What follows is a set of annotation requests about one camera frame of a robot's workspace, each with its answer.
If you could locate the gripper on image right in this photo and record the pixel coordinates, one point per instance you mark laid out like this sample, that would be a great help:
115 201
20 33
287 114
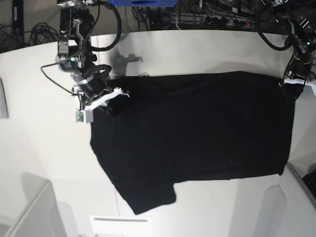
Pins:
296 83

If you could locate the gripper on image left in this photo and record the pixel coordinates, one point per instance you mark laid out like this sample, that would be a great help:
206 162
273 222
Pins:
95 91

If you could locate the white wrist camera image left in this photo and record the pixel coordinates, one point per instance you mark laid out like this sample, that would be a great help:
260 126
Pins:
84 116

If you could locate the blue box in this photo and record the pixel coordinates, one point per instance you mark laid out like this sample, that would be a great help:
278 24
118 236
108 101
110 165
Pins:
150 3

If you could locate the black T-shirt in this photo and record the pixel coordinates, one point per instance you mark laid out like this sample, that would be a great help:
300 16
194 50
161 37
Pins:
180 128

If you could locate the white panel lower right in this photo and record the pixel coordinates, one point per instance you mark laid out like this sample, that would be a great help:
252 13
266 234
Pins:
289 209

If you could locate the grey folded garment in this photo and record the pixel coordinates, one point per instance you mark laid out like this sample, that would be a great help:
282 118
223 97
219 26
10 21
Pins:
3 104

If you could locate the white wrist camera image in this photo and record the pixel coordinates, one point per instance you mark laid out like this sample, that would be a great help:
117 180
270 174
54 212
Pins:
84 116
314 89

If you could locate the white panel lower left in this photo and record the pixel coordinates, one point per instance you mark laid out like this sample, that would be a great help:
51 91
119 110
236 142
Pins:
43 215

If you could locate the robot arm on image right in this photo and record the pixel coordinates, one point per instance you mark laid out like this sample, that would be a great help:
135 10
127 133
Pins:
298 18

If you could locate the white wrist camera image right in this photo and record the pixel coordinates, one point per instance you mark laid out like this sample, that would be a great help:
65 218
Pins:
314 89

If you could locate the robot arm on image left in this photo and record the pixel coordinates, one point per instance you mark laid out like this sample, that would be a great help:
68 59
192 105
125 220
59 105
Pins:
77 57

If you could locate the white panel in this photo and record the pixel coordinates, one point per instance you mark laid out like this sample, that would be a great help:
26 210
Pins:
43 215
289 209

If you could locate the black keyboard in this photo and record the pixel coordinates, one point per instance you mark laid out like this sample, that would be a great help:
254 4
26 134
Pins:
310 181

